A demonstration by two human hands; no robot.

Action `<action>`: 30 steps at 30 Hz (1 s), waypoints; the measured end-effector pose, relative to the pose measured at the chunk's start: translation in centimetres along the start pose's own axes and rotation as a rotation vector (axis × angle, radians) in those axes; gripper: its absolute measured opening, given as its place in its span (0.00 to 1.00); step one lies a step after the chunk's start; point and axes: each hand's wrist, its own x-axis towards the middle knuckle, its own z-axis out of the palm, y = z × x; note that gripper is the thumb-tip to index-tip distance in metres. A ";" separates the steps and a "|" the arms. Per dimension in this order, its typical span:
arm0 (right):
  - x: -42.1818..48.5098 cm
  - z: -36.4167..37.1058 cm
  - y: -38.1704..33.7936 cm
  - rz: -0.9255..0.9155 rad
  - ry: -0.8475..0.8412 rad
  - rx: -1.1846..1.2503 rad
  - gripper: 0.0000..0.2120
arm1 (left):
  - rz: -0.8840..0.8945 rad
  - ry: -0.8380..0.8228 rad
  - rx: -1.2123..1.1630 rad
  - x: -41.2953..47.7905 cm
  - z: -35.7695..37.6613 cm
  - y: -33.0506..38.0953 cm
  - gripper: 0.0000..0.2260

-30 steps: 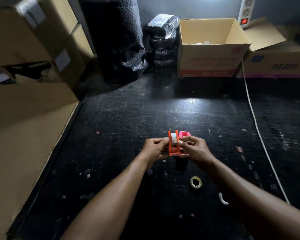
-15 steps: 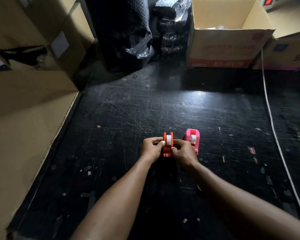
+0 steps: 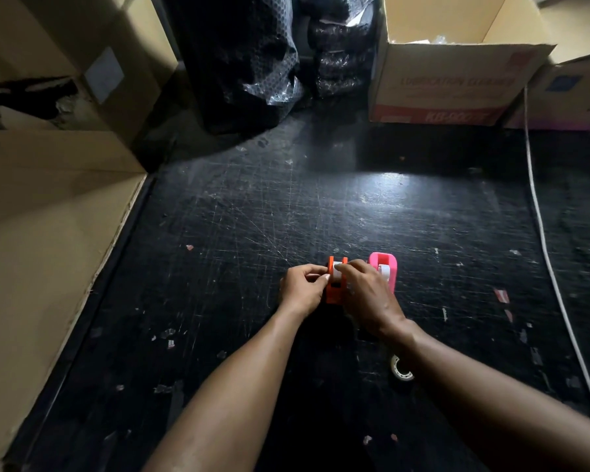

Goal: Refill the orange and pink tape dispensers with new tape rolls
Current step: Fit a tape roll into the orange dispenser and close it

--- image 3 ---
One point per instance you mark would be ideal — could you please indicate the clear tape roll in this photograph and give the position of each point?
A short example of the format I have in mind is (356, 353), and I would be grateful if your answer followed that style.
(401, 369)

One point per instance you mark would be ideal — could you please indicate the cardboard box white label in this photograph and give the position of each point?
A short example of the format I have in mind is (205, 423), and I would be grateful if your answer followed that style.
(69, 58)

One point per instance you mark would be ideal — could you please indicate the cardboard box purple stripe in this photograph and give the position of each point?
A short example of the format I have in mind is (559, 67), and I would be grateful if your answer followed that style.
(565, 88)

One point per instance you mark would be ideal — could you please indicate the person's left hand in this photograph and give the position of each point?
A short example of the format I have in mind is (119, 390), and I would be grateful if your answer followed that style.
(299, 290)

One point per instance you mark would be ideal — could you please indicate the black bubble wrapped rolls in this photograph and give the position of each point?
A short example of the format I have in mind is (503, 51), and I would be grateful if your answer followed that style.
(341, 44)

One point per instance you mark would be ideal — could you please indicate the person's right hand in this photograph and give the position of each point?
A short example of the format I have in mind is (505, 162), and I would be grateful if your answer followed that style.
(368, 298)

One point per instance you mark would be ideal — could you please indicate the open cardboard box red print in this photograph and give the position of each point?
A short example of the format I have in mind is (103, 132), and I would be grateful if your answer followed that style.
(452, 68)

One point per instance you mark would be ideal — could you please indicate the pink tape dispenser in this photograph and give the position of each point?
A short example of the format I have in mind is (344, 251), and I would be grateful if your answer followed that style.
(386, 270)

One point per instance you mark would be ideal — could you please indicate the orange tape dispenser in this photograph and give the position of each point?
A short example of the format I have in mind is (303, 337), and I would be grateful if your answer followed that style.
(335, 289)

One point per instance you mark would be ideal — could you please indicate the person's right thumb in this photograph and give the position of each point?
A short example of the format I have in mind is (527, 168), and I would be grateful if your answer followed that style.
(343, 274)

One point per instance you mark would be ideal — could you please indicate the person's left thumb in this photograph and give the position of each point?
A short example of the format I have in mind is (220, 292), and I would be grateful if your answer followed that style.
(318, 282)

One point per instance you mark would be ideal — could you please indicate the black bubble wrap bundle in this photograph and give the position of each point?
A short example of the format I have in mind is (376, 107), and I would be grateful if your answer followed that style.
(241, 58)

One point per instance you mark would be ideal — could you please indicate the person's left forearm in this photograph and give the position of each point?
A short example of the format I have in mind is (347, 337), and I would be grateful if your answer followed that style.
(236, 393)

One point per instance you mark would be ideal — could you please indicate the person's right forearm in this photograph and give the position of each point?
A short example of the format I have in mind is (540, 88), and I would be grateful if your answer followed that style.
(496, 398)

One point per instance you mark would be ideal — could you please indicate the large plain cardboard box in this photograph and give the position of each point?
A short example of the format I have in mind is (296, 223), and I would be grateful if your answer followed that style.
(44, 270)

